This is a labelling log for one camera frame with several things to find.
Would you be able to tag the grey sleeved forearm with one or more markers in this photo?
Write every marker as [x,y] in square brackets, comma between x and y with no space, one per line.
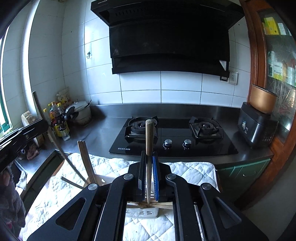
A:
[12,207]

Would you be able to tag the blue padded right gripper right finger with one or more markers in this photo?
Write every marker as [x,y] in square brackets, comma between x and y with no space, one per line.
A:
[200,211]

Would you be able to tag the copper inner pot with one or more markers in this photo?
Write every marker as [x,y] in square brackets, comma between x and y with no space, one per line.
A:
[262,99]

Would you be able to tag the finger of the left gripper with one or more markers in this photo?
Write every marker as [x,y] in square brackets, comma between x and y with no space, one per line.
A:
[18,139]
[6,157]

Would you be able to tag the light wooden chopstick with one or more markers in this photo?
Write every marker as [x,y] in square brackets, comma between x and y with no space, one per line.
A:
[149,139]

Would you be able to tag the white pressure pot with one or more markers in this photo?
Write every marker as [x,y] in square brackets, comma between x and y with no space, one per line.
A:
[79,113]

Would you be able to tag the black rice cooker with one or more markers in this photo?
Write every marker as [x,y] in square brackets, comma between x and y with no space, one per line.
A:
[256,127]

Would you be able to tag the white plastic utensil holder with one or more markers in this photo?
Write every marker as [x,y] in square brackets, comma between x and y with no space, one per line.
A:
[141,213]

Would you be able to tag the black gas stove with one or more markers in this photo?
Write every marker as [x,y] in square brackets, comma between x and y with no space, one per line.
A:
[175,137]

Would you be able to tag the wooden glass cabinet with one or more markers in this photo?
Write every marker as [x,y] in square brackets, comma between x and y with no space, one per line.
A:
[271,30]

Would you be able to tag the green cabinet door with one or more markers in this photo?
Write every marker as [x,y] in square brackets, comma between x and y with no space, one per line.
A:
[237,179]

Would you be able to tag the round wooden cutting board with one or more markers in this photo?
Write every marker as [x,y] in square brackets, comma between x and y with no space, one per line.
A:
[27,118]

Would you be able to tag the sauce bottles group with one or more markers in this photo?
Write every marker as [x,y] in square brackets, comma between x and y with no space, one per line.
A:
[57,120]

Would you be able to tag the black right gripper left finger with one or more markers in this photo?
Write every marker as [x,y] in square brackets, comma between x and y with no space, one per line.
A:
[97,212]

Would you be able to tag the white wall socket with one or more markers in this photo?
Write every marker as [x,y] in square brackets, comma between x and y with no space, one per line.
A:
[233,78]

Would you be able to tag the black range hood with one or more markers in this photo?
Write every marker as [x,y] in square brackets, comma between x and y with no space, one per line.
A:
[184,36]

